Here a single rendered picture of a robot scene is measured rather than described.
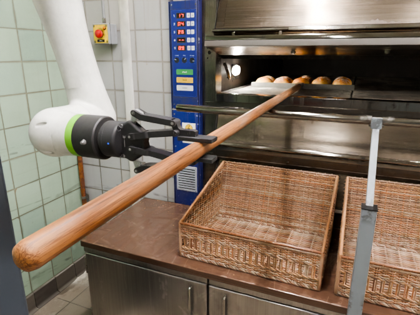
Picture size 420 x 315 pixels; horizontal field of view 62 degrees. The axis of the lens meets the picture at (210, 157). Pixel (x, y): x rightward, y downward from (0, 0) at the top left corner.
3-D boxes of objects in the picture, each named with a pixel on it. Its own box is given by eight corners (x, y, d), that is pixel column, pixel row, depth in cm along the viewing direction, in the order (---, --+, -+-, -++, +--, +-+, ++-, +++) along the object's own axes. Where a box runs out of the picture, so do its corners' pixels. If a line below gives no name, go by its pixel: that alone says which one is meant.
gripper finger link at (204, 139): (184, 137, 68) (184, 133, 68) (217, 140, 66) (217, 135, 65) (177, 140, 65) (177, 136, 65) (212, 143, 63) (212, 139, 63)
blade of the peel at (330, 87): (354, 90, 181) (354, 85, 181) (251, 87, 201) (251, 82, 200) (354, 84, 213) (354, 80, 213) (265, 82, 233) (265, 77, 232)
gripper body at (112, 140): (118, 115, 75) (155, 118, 72) (120, 152, 78) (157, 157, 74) (95, 121, 68) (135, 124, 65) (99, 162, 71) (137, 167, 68)
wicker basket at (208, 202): (221, 209, 183) (222, 159, 175) (334, 230, 162) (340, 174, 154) (176, 257, 141) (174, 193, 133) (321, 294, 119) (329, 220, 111)
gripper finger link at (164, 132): (138, 137, 73) (137, 130, 72) (185, 132, 68) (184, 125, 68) (127, 141, 69) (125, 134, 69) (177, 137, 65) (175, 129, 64)
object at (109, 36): (102, 44, 186) (100, 24, 183) (118, 44, 183) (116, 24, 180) (93, 44, 180) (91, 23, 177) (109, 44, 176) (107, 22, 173)
